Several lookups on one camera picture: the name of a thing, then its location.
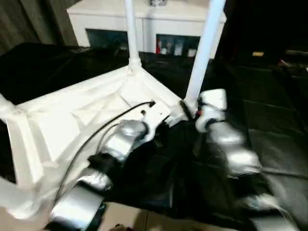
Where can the white plastic table leg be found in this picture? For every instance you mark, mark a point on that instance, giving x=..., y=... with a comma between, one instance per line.
x=132, y=31
x=9, y=192
x=6, y=106
x=204, y=48

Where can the white plastic table top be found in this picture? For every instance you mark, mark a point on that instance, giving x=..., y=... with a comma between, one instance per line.
x=60, y=115

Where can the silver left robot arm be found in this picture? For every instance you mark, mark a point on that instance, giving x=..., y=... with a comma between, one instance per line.
x=125, y=139

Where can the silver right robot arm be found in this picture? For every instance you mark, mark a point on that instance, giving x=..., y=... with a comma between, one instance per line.
x=228, y=137

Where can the black table mat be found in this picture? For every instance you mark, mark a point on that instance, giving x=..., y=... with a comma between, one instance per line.
x=264, y=108

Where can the small yellow label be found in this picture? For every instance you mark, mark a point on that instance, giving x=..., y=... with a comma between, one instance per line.
x=257, y=53

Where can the white sideboard cabinet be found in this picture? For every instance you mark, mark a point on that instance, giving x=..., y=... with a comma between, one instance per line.
x=108, y=19

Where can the grey pleated curtain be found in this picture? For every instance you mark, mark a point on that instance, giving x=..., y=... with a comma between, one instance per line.
x=31, y=21

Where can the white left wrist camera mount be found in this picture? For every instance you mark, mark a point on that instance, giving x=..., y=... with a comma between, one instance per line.
x=156, y=113

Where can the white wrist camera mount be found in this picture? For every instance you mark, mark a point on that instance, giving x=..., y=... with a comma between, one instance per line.
x=214, y=96
x=156, y=113

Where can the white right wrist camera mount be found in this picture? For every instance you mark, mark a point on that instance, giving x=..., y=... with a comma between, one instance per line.
x=214, y=96

